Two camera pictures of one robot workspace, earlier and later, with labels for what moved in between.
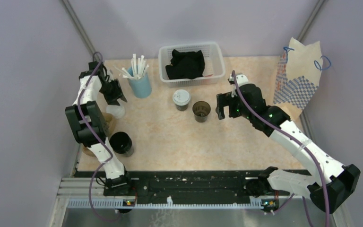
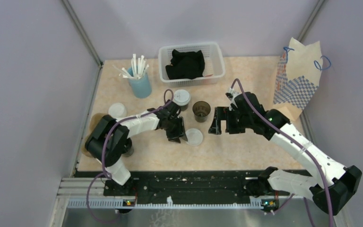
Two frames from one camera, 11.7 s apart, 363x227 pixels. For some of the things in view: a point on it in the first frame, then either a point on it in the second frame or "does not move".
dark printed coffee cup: (182, 108) does not move
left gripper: (111, 99) -> (180, 132)
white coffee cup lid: (181, 97) does not move
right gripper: (226, 99) -> (223, 113)
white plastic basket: (214, 69) does not move
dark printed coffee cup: (201, 110) does not move
